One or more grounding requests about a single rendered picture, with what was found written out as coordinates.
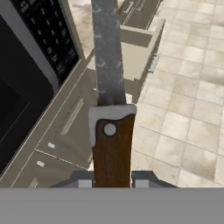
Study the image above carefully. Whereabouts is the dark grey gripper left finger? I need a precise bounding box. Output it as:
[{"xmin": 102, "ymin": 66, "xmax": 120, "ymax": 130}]
[{"xmin": 52, "ymin": 170, "xmax": 95, "ymax": 189}]

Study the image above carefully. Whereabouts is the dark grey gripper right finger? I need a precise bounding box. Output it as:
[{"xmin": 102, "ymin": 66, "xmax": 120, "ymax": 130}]
[{"xmin": 130, "ymin": 170, "xmax": 179, "ymax": 189}]

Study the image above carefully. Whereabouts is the knife with brown wooden handle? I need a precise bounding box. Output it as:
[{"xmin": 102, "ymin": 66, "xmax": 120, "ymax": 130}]
[{"xmin": 87, "ymin": 0, "xmax": 137, "ymax": 188}]

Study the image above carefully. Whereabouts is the taupe drawer front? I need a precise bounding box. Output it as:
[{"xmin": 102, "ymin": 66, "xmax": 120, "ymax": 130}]
[{"xmin": 34, "ymin": 68, "xmax": 100, "ymax": 170}]

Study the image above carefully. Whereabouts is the open taupe drawer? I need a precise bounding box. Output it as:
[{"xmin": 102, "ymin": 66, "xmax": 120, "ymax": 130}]
[{"xmin": 87, "ymin": 18, "xmax": 166, "ymax": 105}]

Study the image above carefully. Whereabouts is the taupe cupboard door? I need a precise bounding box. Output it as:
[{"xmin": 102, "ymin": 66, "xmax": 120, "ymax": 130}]
[{"xmin": 10, "ymin": 150, "xmax": 88, "ymax": 188}]

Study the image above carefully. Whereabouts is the black and grey microwave oven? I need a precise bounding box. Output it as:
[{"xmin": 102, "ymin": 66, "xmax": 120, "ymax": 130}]
[{"xmin": 0, "ymin": 0, "xmax": 86, "ymax": 179}]

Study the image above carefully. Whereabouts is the taupe cupboard run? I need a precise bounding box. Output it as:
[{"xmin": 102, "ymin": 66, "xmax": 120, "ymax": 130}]
[{"xmin": 117, "ymin": 0, "xmax": 164, "ymax": 31}]

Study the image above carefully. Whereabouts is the long silver drawer handle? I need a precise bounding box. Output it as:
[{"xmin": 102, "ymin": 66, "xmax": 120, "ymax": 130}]
[{"xmin": 59, "ymin": 97, "xmax": 85, "ymax": 136}]

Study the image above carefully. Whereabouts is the silver handle of open drawer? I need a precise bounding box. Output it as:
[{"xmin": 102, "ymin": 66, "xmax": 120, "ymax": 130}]
[{"xmin": 147, "ymin": 53, "xmax": 160, "ymax": 74}]

